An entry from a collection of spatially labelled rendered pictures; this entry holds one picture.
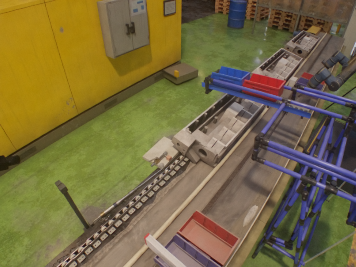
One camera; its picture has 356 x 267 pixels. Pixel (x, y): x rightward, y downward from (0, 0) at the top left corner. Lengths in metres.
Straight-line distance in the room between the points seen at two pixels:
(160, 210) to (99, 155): 1.71
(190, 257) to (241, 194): 0.61
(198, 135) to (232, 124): 0.36
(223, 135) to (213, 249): 0.91
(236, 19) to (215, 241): 7.52
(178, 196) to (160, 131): 1.79
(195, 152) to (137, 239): 0.82
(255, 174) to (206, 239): 0.69
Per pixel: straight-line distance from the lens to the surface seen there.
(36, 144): 3.51
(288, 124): 2.55
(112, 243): 1.59
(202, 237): 1.56
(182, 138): 1.80
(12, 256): 2.80
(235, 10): 8.28
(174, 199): 1.69
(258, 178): 1.90
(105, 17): 3.32
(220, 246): 1.55
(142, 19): 3.65
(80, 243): 1.63
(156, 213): 1.64
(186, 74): 4.43
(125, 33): 3.46
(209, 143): 1.79
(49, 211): 2.85
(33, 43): 3.06
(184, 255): 1.51
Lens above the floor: 2.18
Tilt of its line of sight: 42 degrees down
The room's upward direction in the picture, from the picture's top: straight up
